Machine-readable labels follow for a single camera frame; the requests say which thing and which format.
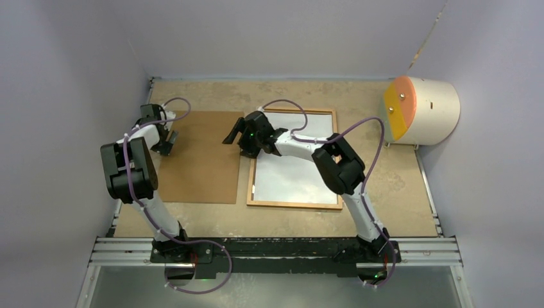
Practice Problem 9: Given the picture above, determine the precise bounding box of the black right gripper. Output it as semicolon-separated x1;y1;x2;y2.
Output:
222;118;262;160

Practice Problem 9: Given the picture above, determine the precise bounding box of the brown backing board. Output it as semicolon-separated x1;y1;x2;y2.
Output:
158;111;244;204

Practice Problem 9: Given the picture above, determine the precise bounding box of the glossy photo print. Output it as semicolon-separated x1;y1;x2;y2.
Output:
252;112;338;205

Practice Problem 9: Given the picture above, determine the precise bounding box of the wooden picture frame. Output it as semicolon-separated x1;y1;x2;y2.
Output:
246;108;343;211

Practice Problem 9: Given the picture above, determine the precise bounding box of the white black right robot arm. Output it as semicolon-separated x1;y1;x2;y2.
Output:
223;111;396;261

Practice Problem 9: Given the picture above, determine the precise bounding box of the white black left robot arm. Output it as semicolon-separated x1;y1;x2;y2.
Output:
100;104;191;262

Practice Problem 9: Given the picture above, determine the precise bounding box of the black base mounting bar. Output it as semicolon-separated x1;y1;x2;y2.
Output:
149;237;402;280

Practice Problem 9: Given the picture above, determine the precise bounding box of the cream cylinder with coloured lid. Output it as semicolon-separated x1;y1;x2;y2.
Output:
378;75;461;146

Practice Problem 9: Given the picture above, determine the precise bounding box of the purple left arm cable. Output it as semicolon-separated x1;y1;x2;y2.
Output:
123;97;234;296

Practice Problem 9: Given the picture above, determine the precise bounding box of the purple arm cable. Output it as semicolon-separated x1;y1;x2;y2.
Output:
259;99;397;290
123;97;234;296

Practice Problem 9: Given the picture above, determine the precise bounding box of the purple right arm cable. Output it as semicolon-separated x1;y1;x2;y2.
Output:
259;99;397;290

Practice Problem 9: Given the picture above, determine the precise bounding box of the aluminium rail frame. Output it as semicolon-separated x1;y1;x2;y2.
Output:
77;237;473;307

